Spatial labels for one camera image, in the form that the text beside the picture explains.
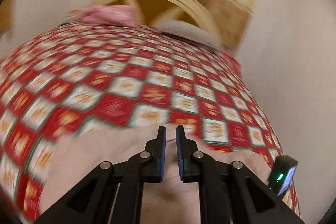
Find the grey striped pillow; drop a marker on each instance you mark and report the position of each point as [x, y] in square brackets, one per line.
[188, 31]

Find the red checkered bear bedspread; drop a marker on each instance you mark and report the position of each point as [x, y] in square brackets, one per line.
[79, 78]

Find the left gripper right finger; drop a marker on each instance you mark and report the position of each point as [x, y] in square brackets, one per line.
[229, 193]

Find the pink floral blanket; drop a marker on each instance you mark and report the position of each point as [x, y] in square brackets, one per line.
[114, 15]

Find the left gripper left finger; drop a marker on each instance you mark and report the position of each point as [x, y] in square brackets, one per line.
[112, 193]

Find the cream wooden headboard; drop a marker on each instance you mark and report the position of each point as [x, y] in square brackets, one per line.
[152, 12]

